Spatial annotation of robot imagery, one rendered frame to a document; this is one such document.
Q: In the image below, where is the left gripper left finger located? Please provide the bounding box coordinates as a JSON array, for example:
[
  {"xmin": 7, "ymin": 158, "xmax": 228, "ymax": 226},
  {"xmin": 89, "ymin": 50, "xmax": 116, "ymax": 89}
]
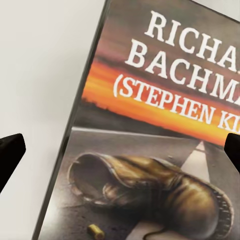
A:
[{"xmin": 0, "ymin": 133, "xmax": 26, "ymax": 193}]

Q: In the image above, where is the hardback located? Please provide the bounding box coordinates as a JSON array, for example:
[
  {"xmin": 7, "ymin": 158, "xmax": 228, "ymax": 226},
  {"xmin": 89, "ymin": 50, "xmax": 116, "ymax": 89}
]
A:
[{"xmin": 31, "ymin": 0, "xmax": 240, "ymax": 240}]

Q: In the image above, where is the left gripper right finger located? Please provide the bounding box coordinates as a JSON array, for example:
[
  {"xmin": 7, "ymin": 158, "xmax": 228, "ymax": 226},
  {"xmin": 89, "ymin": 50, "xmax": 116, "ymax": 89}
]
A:
[{"xmin": 224, "ymin": 133, "xmax": 240, "ymax": 173}]

